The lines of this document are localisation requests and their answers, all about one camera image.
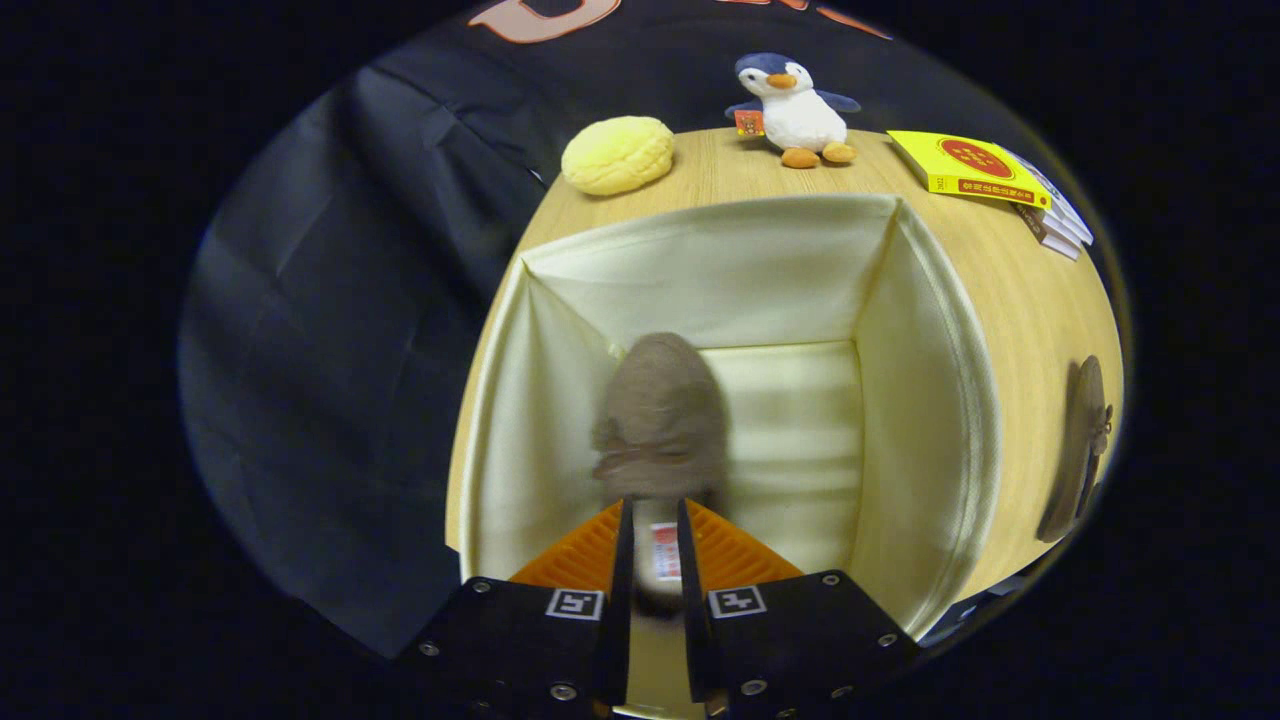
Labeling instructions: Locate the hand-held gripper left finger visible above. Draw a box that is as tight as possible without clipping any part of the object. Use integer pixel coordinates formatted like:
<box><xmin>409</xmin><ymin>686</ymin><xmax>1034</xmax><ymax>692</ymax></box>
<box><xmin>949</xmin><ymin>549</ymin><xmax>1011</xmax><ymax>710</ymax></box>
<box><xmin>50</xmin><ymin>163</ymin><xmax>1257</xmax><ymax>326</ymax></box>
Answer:
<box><xmin>400</xmin><ymin>499</ymin><xmax>634</xmax><ymax>720</ymax></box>

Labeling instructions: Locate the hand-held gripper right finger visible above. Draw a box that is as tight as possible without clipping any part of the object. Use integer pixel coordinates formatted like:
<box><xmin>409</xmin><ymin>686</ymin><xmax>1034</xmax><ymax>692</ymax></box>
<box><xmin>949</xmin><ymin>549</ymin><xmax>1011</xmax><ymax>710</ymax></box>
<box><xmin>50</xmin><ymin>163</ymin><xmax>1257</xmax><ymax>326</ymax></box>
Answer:
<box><xmin>677</xmin><ymin>499</ymin><xmax>923</xmax><ymax>720</ymax></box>

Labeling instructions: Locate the brown suede shoe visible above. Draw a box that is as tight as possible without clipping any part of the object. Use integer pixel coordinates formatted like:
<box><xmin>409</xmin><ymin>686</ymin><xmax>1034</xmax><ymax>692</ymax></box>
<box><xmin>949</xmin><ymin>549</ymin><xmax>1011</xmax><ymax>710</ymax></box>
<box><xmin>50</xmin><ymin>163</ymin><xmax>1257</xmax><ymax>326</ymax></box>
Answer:
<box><xmin>1035</xmin><ymin>355</ymin><xmax>1116</xmax><ymax>544</ymax></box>
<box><xmin>590</xmin><ymin>332</ymin><xmax>731</xmax><ymax>621</ymax></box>

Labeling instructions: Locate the cream fabric storage box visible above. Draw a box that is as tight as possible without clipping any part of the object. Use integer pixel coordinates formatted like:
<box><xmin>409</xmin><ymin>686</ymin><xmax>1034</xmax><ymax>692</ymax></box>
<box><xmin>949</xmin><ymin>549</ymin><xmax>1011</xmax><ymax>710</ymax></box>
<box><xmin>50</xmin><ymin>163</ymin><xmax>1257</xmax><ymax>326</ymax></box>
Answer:
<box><xmin>455</xmin><ymin>193</ymin><xmax>1003</xmax><ymax>720</ymax></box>

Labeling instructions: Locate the black backdrop cloth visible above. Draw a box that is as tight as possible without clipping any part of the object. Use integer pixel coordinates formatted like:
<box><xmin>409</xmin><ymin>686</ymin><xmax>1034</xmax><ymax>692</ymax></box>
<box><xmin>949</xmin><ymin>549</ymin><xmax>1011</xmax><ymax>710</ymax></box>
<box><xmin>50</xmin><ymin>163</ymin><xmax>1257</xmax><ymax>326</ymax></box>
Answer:
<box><xmin>180</xmin><ymin>0</ymin><xmax>1101</xmax><ymax>661</ymax></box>

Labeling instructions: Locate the yellow plush bun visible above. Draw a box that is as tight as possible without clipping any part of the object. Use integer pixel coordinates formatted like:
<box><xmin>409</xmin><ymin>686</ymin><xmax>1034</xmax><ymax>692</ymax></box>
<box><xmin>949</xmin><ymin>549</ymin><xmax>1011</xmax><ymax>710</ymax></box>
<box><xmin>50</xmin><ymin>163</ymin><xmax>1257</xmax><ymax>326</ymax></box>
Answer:
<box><xmin>560</xmin><ymin>115</ymin><xmax>676</xmax><ymax>196</ymax></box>

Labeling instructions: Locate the plush penguin toy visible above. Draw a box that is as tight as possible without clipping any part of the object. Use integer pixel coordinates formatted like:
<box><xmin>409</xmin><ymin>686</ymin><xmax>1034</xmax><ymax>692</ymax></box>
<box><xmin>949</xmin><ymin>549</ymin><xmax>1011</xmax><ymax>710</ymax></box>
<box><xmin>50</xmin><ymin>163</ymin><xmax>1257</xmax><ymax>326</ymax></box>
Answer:
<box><xmin>725</xmin><ymin>52</ymin><xmax>862</xmax><ymax>169</ymax></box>

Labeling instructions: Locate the yellow book with red circle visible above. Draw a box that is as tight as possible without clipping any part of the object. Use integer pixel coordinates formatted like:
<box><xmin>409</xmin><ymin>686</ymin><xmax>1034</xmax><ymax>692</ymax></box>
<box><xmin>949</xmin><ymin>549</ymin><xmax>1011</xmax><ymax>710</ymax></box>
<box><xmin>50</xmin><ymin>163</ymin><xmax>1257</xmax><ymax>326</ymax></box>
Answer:
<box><xmin>888</xmin><ymin>130</ymin><xmax>1053</xmax><ymax>209</ymax></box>

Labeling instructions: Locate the white illustrated book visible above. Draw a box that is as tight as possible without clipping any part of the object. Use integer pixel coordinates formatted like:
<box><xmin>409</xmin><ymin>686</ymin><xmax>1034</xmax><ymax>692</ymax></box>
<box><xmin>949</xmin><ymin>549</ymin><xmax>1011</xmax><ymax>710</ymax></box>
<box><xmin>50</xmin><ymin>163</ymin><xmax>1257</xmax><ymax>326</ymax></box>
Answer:
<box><xmin>1000</xmin><ymin>150</ymin><xmax>1095</xmax><ymax>247</ymax></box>

